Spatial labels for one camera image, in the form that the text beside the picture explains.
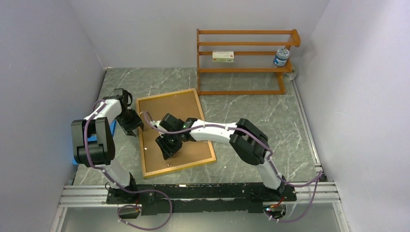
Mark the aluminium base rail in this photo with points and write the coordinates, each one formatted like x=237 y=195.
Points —
x=317 y=208

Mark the yellow wooden picture frame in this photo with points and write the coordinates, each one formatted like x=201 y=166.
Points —
x=179 y=169

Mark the blue plastic board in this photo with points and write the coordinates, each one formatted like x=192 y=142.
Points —
x=99 y=138

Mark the white blue jar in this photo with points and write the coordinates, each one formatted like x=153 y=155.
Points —
x=281 y=56

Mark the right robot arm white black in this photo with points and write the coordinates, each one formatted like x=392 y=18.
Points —
x=249 y=143

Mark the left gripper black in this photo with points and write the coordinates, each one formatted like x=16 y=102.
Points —
x=137 y=122

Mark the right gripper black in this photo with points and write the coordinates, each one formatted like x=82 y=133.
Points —
x=167 y=151

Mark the white red medicine box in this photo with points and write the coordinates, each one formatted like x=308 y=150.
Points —
x=223 y=56

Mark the orange wooden shelf rack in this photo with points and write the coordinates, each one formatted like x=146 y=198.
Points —
x=254 y=51

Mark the brown frame backing board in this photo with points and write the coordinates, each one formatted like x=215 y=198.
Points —
x=173 y=109

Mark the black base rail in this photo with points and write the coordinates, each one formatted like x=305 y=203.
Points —
x=195 y=198

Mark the clear tape roll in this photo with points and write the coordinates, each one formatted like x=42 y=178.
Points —
x=291 y=75

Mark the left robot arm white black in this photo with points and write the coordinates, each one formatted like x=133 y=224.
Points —
x=108 y=109

